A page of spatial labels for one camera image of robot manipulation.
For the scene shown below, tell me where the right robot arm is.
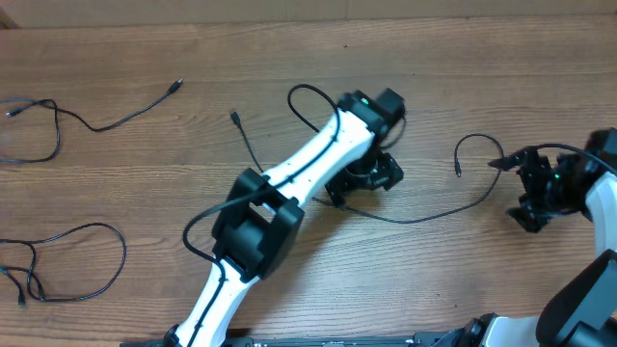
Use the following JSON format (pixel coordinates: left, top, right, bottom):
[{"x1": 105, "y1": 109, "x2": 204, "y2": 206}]
[{"x1": 438, "y1": 128, "x2": 616, "y2": 347}]

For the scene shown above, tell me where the black separated USB cable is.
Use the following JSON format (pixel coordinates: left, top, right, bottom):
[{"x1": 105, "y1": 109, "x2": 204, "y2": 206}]
[
  {"x1": 0, "y1": 222, "x2": 128, "y2": 308},
  {"x1": 0, "y1": 78, "x2": 184, "y2": 165}
]

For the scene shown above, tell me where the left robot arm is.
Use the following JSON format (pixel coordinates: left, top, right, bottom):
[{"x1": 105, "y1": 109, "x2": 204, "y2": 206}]
[{"x1": 163, "y1": 89, "x2": 406, "y2": 346}]

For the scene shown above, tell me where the black camera cable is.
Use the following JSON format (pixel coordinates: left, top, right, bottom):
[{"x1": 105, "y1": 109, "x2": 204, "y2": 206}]
[
  {"x1": 529, "y1": 142, "x2": 617, "y2": 177},
  {"x1": 181, "y1": 84, "x2": 343, "y2": 347}
]

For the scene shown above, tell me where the black right camera cable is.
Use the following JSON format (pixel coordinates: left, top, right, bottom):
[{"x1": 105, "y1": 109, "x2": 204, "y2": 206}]
[{"x1": 529, "y1": 142, "x2": 617, "y2": 177}]

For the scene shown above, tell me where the black left camera cable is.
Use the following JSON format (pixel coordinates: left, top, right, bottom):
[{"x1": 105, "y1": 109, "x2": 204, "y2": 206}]
[{"x1": 181, "y1": 84, "x2": 343, "y2": 347}]

